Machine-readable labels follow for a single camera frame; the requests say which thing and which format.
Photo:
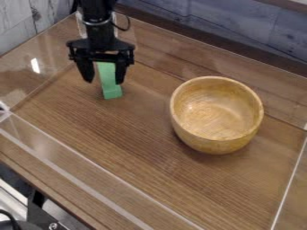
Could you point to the green rectangular block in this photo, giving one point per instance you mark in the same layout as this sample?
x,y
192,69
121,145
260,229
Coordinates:
x,y
111,89

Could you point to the clear acrylic tray wall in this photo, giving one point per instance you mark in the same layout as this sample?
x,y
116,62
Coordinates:
x,y
104,156

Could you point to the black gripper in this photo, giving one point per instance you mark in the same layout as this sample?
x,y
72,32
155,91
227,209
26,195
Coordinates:
x,y
84,53

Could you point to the black table frame bracket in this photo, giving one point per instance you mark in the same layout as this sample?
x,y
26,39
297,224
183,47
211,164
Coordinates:
x,y
47,215

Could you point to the wooden bowl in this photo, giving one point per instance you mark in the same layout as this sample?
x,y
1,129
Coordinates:
x,y
216,113

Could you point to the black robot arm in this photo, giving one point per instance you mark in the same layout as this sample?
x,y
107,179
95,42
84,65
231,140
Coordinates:
x,y
96,17

